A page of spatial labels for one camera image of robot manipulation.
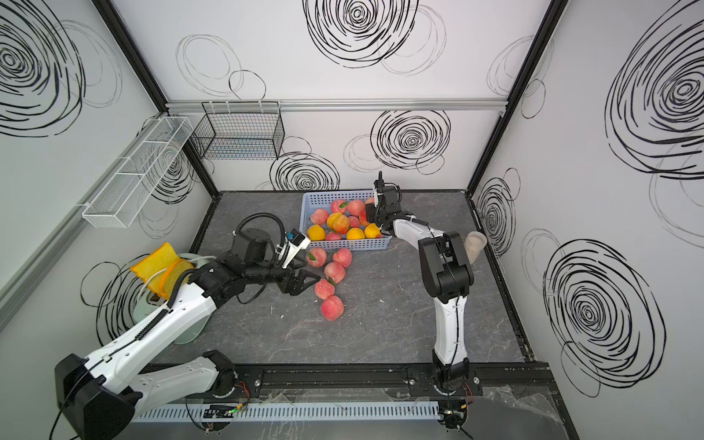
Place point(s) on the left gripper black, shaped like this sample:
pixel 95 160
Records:
pixel 297 287

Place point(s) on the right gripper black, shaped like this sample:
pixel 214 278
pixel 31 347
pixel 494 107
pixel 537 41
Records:
pixel 370 213

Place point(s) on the pink peach with leaf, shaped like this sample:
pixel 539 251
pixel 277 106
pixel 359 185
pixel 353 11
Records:
pixel 316 257

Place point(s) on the light blue plastic basket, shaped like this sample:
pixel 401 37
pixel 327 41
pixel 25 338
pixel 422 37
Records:
pixel 311 201

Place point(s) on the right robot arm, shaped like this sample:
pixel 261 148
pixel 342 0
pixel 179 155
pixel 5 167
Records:
pixel 446 274

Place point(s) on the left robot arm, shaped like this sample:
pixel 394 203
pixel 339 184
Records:
pixel 99 395

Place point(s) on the frosted plastic cup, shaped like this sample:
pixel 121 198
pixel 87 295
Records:
pixel 474 245

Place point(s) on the yellow toast slice front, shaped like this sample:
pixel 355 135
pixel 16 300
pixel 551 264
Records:
pixel 170 276

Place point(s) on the yellow toast slice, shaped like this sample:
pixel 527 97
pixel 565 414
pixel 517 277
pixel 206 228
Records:
pixel 152 267
pixel 170 276

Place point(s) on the yellow toast slice rear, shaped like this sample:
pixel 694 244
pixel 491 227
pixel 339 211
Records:
pixel 152 267

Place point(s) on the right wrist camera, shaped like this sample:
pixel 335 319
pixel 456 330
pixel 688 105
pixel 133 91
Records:
pixel 378 191

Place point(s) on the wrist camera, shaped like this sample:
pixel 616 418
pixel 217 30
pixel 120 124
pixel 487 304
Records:
pixel 378 191
pixel 294 242

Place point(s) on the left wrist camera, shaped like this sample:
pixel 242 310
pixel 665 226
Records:
pixel 294 242

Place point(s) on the grey slotted cable duct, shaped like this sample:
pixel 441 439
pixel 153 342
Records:
pixel 206 414

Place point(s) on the black wire wall basket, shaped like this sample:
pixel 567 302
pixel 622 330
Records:
pixel 240 131

